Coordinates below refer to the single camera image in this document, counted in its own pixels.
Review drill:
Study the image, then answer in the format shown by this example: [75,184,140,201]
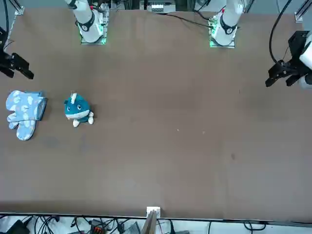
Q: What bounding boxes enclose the thin black table cable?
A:
[156,11,215,28]

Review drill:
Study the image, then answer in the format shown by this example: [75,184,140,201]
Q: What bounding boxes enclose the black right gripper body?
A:
[0,26,7,51]

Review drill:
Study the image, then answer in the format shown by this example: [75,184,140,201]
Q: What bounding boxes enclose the aluminium camera post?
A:
[141,209,158,234]

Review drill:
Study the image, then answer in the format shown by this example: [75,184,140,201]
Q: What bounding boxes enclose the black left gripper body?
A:
[288,30,308,64]

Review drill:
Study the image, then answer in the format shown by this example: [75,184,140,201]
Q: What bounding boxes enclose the white post bracket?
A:
[146,206,162,218]

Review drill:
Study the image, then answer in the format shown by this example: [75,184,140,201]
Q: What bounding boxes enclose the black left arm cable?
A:
[269,0,293,65]

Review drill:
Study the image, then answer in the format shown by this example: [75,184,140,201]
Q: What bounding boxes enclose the black box power adapter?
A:
[4,219,30,234]

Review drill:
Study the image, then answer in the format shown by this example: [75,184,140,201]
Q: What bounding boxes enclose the black device orange plugs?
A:
[89,220,108,234]

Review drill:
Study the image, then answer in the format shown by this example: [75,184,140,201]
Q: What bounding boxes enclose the small blue plush doll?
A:
[63,91,95,128]

